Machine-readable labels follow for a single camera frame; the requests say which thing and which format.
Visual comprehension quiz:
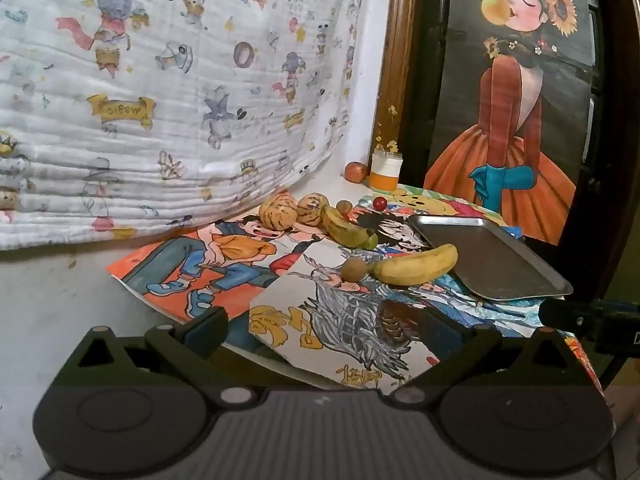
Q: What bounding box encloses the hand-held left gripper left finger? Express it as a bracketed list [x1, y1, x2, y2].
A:
[60, 306, 260, 407]

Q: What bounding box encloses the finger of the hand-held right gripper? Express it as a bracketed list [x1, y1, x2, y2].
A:
[539, 298, 596, 332]

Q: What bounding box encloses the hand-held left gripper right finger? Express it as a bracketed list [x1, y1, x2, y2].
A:
[387, 308, 587, 407]

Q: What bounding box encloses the metal tray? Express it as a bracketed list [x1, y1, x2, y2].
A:
[407, 214, 575, 302]

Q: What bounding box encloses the small tan round fruit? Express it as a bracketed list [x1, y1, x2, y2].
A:
[341, 257, 370, 283]

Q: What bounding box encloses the yellow banana with green tip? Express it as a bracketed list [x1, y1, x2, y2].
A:
[320, 205, 377, 250]

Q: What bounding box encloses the striped yellow pepino melon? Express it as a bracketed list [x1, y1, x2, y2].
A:
[296, 192, 331, 225]
[259, 195, 300, 230]

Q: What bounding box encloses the red dragon drawing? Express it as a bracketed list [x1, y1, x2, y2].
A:
[564, 334, 609, 402]

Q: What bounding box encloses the orange cartoon boys drawing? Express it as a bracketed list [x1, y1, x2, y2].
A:
[105, 212, 332, 324]

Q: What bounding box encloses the white-haired figure drawing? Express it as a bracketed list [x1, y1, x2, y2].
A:
[248, 245, 547, 392]

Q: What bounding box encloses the dark-haired anime drawing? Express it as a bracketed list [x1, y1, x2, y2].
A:
[345, 200, 437, 262]

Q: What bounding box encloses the yellow bear drawing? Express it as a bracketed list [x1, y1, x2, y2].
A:
[360, 185, 524, 239]

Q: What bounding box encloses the white and orange jar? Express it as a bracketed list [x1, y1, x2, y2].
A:
[369, 150, 404, 191]

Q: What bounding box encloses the white cartoon printed blanket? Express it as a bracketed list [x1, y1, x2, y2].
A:
[0, 0, 372, 252]

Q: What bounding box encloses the yellow flower twig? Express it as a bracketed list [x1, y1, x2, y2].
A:
[375, 102, 402, 154]

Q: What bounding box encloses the girl in orange dress poster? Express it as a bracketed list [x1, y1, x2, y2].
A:
[424, 0, 599, 247]

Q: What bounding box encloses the brown wooden door frame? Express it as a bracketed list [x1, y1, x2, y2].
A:
[372, 0, 427, 187]

